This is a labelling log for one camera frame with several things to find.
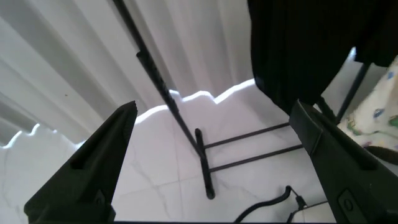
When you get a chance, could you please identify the black cable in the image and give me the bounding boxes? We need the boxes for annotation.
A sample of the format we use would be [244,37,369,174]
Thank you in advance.
[233,185,330,223]

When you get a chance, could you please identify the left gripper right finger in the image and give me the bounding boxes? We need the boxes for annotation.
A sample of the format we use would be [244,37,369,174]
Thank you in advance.
[288,99,398,223]

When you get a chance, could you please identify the white curtain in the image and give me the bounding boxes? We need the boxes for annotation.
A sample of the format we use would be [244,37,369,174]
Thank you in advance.
[0,0,388,147]

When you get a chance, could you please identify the black T-shirt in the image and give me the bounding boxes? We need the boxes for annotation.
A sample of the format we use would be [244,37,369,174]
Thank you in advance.
[247,0,398,115]

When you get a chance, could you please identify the cream printed garment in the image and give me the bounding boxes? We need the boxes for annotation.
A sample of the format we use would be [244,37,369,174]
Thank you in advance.
[337,55,398,150]

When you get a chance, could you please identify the black clothes rack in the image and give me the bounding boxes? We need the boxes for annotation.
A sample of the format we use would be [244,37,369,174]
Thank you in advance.
[112,0,373,200]

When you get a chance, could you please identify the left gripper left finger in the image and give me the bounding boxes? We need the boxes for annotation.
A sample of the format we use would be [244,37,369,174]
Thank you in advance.
[24,100,139,223]

